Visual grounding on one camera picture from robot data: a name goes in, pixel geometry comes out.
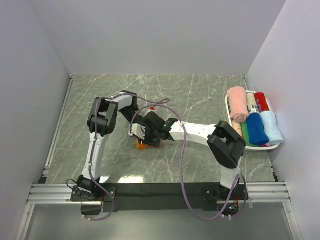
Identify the grey orange giraffe towel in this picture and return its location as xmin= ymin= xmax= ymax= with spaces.
xmin=136 ymin=139 xmax=163 ymax=150

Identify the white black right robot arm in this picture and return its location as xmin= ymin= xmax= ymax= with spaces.
xmin=139 ymin=111 xmax=247 ymax=200

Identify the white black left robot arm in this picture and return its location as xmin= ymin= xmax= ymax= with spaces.
xmin=77 ymin=90 xmax=139 ymax=201

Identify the pink rolled towel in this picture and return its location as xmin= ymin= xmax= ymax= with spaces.
xmin=227 ymin=86 xmax=249 ymax=123

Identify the green rolled towel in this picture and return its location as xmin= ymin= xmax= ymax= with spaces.
xmin=240 ymin=122 xmax=258 ymax=147

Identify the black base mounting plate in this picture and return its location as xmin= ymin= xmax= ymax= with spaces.
xmin=70 ymin=182 xmax=248 ymax=213

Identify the cream patterned rolled towel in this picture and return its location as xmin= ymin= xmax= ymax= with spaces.
xmin=247 ymin=93 xmax=259 ymax=115

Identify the dark blue rolled towel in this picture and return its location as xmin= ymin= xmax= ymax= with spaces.
xmin=246 ymin=112 xmax=270 ymax=146

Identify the red rolled towel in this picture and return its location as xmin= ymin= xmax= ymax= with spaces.
xmin=254 ymin=92 xmax=270 ymax=113

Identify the white towel basket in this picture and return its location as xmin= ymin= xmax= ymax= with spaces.
xmin=224 ymin=95 xmax=280 ymax=151

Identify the light blue rolled towel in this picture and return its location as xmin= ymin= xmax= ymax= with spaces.
xmin=260 ymin=111 xmax=284 ymax=147

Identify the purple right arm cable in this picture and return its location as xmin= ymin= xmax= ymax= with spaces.
xmin=129 ymin=106 xmax=248 ymax=222

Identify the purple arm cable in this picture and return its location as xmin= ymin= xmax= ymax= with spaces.
xmin=129 ymin=106 xmax=248 ymax=222
xmin=88 ymin=93 xmax=171 ymax=221

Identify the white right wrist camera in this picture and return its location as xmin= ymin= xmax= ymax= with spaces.
xmin=128 ymin=123 xmax=146 ymax=140

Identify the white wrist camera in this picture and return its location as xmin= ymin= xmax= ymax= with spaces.
xmin=147 ymin=107 xmax=155 ymax=113
xmin=128 ymin=123 xmax=146 ymax=140

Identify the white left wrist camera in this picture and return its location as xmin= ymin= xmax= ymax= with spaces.
xmin=147 ymin=107 xmax=155 ymax=113

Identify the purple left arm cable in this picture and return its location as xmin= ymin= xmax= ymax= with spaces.
xmin=88 ymin=93 xmax=171 ymax=221

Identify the aluminium frame rail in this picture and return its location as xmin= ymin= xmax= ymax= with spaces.
xmin=15 ymin=182 xmax=303 ymax=240

